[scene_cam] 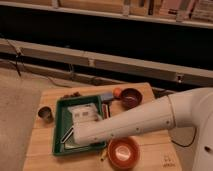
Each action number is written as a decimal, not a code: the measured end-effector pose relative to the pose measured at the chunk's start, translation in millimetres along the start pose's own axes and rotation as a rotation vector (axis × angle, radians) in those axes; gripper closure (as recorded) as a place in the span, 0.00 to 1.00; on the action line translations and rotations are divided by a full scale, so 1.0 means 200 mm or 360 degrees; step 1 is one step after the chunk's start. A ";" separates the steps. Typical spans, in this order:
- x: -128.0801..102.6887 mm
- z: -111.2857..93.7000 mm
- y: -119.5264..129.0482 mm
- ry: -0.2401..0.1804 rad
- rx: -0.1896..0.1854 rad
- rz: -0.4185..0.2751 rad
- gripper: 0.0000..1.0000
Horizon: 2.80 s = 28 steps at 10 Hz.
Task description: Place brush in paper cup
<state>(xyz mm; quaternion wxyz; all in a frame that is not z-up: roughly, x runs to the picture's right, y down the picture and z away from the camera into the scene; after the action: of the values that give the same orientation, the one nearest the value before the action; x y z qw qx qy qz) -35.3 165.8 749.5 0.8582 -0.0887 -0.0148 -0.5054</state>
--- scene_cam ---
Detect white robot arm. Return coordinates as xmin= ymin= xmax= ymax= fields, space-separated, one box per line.
xmin=74 ymin=87 xmax=213 ymax=171

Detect small metal cup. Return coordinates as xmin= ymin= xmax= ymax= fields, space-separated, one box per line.
xmin=38 ymin=106 xmax=54 ymax=123

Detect blue grey block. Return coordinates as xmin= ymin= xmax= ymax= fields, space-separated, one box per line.
xmin=100 ymin=92 xmax=114 ymax=102

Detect orange ball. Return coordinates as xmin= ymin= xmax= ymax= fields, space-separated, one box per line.
xmin=113 ymin=87 xmax=122 ymax=99

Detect red black markers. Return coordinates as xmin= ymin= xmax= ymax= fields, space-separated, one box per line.
xmin=102 ymin=104 xmax=110 ymax=118

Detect dark red bowl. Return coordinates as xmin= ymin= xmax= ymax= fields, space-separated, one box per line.
xmin=120 ymin=88 xmax=143 ymax=109

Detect dark brown small object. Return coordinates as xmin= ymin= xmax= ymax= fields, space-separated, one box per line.
xmin=62 ymin=92 xmax=81 ymax=98

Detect grey cloth in tray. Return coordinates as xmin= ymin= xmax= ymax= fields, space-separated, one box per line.
xmin=68 ymin=103 xmax=102 ymax=123

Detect orange bowl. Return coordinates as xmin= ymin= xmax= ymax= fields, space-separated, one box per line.
xmin=107 ymin=137 xmax=140 ymax=170

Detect green plastic tray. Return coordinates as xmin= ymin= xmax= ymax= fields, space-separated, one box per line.
xmin=52 ymin=95 xmax=106 ymax=156

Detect black cable on floor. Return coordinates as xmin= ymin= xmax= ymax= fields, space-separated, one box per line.
xmin=170 ymin=126 xmax=198 ymax=149

